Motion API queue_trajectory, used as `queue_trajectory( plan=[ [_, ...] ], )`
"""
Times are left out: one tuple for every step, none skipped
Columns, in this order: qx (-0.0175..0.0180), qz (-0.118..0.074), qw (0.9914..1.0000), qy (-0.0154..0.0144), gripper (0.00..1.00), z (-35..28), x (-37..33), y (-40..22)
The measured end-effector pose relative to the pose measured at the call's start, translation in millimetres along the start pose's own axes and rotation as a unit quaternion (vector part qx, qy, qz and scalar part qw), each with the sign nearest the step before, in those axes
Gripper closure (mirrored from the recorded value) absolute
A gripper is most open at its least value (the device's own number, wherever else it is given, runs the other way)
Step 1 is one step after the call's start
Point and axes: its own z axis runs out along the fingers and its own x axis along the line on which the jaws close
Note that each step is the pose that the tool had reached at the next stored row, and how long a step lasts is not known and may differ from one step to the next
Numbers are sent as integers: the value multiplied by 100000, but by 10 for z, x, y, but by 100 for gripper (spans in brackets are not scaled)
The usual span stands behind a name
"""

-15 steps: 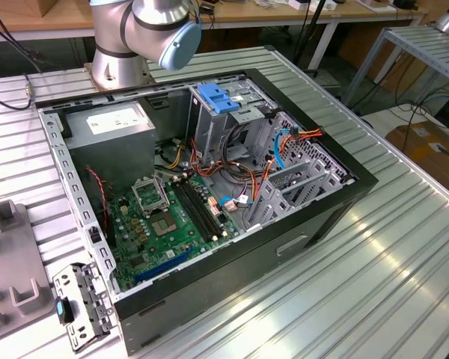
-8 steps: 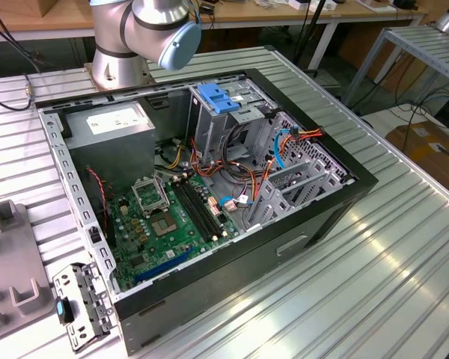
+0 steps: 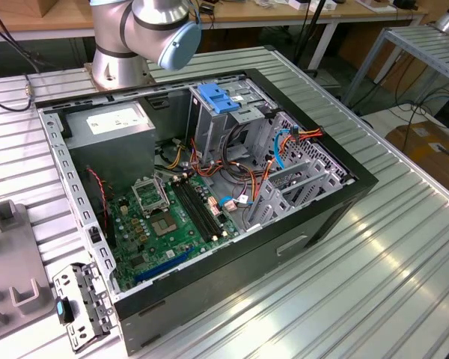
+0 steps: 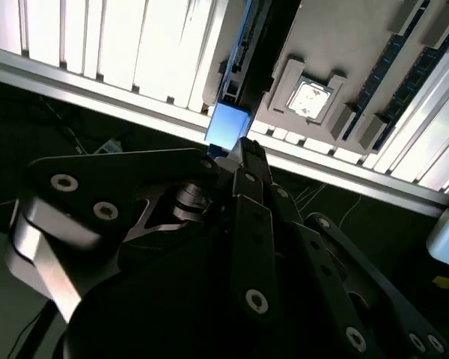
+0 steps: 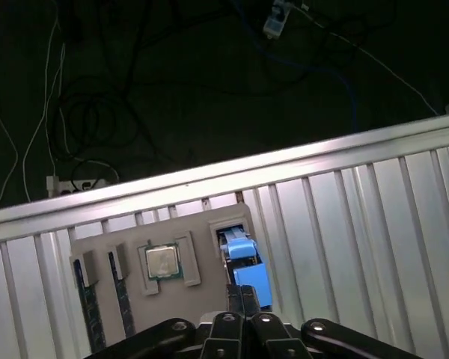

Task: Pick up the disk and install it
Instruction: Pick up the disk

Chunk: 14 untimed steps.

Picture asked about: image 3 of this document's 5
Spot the blue plastic drive latch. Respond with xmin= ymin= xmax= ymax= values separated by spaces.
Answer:
xmin=196 ymin=83 xmax=242 ymax=115

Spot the grey part rack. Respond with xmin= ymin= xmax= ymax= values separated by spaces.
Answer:
xmin=0 ymin=200 xmax=55 ymax=343

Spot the grey power supply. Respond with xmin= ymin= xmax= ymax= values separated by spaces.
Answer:
xmin=61 ymin=100 xmax=157 ymax=188

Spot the cardboard box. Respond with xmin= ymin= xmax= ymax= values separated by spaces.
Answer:
xmin=385 ymin=120 xmax=449 ymax=188

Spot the yellow black wire bundle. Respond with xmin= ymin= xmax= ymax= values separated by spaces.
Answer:
xmin=155 ymin=138 xmax=188 ymax=173

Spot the grey metal disk bay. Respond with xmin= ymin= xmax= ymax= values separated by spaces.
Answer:
xmin=242 ymin=159 xmax=351 ymax=232

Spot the wooden desk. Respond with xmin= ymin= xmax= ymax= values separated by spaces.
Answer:
xmin=0 ymin=0 xmax=430 ymax=72

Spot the red orange wire bundle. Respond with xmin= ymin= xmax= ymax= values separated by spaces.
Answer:
xmin=189 ymin=137 xmax=276 ymax=205

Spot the black cable with silver plug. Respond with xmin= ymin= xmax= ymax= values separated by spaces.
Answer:
xmin=0 ymin=73 xmax=37 ymax=113

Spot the short blue data wire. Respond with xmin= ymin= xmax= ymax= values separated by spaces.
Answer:
xmin=217 ymin=195 xmax=256 ymax=212

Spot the black case fan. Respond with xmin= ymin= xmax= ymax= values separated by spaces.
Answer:
xmin=85 ymin=168 xmax=117 ymax=248

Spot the black RAM slot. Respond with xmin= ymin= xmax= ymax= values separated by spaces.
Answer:
xmin=181 ymin=177 xmax=225 ymax=239
xmin=177 ymin=178 xmax=220 ymax=242
xmin=171 ymin=179 xmax=215 ymax=243
xmin=186 ymin=175 xmax=228 ymax=238

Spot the metal slat table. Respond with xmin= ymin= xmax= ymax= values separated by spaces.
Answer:
xmin=353 ymin=22 xmax=449 ymax=105

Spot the long blue data wire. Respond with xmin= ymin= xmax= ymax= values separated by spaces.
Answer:
xmin=274 ymin=126 xmax=300 ymax=170

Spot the red black twisted wire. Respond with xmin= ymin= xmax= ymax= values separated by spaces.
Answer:
xmin=85 ymin=167 xmax=112 ymax=233

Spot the small brown box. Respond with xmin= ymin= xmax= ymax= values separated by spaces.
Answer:
xmin=37 ymin=0 xmax=91 ymax=18

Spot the black PC case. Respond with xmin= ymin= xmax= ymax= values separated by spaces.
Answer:
xmin=34 ymin=67 xmax=379 ymax=356

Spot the metal bracket with blue tab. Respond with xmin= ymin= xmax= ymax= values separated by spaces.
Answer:
xmin=51 ymin=261 xmax=116 ymax=355

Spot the blue expansion slot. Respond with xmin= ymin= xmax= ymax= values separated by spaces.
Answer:
xmin=133 ymin=246 xmax=196 ymax=285

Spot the green motherboard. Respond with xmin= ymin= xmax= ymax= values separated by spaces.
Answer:
xmin=106 ymin=174 xmax=245 ymax=293

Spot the orange power wire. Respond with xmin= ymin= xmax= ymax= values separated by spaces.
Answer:
xmin=294 ymin=126 xmax=325 ymax=144

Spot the grey metal drive cage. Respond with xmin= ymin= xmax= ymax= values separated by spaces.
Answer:
xmin=186 ymin=82 xmax=282 ymax=170

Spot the metal socket cover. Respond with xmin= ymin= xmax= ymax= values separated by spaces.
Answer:
xmin=131 ymin=177 xmax=171 ymax=219

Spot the CPU socket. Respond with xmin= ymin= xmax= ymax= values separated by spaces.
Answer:
xmin=150 ymin=211 xmax=181 ymax=237

